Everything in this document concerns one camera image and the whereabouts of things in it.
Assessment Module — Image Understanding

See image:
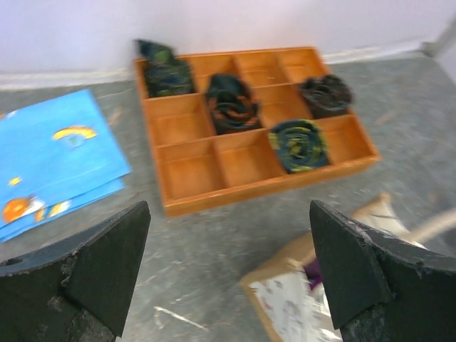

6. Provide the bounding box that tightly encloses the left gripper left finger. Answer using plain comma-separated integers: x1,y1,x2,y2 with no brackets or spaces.
1,201,150,341

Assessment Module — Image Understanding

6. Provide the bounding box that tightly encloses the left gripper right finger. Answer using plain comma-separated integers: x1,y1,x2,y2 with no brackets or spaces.
309,200,455,342

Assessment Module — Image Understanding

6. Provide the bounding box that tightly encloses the brown canvas bag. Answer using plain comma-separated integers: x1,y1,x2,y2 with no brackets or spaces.
241,193,455,341

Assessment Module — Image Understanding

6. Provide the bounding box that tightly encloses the purple can left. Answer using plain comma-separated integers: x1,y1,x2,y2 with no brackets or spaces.
304,259,322,291

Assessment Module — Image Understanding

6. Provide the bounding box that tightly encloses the blue printed folded cloth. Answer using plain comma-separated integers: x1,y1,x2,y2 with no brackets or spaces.
1,89,131,242

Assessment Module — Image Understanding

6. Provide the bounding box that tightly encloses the orange wooden divided tray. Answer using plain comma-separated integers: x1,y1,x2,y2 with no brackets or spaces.
134,46,380,217

